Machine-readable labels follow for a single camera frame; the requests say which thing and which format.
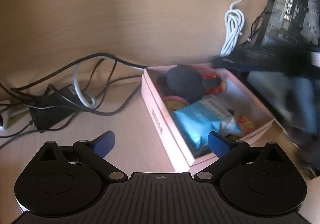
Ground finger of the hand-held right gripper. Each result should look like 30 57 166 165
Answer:
212 56 251 72

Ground red daruma keychain toy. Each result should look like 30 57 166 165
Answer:
203 72 228 95

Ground black power adapter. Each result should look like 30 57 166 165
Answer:
29 84 81 130

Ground blue white wet wipes packet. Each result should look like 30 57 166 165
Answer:
171 95 237 158

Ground wooden desktop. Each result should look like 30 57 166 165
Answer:
0 72 320 224

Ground pink cardboard box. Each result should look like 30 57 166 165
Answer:
141 63 278 173

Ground white power strip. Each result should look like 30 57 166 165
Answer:
0 110 16 131

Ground yellow pink figure toy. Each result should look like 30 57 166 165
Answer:
235 115 256 137

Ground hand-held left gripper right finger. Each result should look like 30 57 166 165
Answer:
196 131 288 182

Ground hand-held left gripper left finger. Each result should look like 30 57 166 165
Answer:
37 131 127 182

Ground glass-sided computer case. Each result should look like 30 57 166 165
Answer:
246 0 320 180

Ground black plush toy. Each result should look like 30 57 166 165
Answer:
157 65 209 104

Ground grey cable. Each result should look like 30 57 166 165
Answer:
74 57 146 109

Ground black cables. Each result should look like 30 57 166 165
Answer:
0 52 146 149

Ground white coiled cable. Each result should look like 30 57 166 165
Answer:
220 0 247 58

